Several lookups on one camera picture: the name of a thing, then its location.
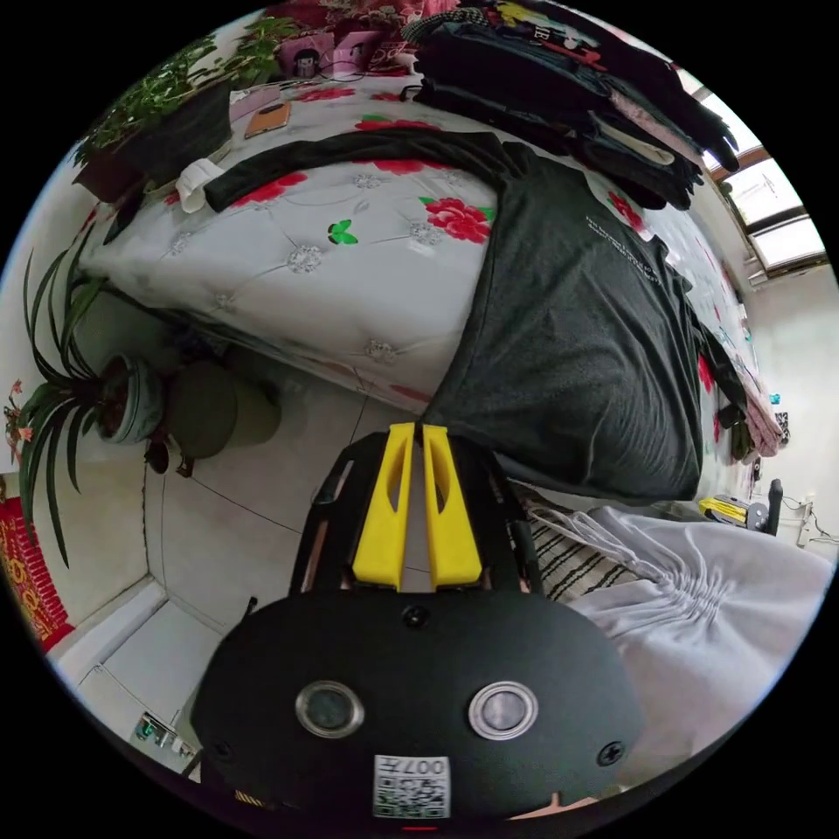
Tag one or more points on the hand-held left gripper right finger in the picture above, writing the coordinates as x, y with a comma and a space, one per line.
452, 531

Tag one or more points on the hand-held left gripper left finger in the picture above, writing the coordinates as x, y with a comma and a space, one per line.
377, 524

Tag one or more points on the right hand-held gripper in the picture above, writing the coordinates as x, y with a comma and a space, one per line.
763, 514

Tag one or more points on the dark gray long sleeve shirt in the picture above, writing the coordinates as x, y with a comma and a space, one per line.
577, 341

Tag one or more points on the pink patterned cloth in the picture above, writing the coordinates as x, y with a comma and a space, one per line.
763, 419

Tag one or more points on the olive round stool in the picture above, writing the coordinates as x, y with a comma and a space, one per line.
210, 406

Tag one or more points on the bed with floral sheet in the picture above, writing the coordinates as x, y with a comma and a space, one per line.
314, 255

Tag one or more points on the window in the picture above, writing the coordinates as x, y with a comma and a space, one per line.
773, 210

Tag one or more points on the spider plant in green pot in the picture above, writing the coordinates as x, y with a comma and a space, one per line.
79, 387

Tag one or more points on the white folded cloth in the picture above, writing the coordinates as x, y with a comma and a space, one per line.
193, 185

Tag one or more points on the orange phone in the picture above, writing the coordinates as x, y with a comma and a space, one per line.
267, 120

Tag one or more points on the pile of clothes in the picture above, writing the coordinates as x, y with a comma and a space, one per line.
557, 85

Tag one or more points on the leafy potted plant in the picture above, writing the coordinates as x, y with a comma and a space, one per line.
164, 111

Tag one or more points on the pink printed paper bag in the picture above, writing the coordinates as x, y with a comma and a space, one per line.
305, 58
359, 49

